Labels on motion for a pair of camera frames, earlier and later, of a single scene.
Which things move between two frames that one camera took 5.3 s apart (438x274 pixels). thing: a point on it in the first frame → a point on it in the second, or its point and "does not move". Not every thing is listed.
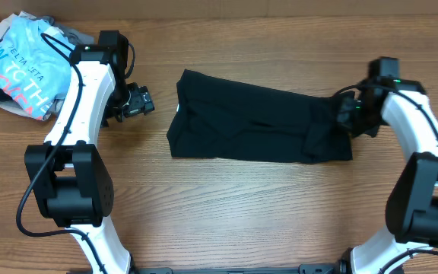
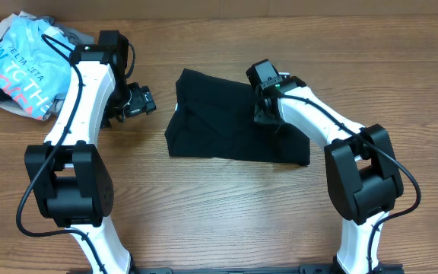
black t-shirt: x=216 y=116 does not move
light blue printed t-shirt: x=30 y=65 does not move
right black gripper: x=343 y=106 → x=261 y=118
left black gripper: x=141 y=101 does not move
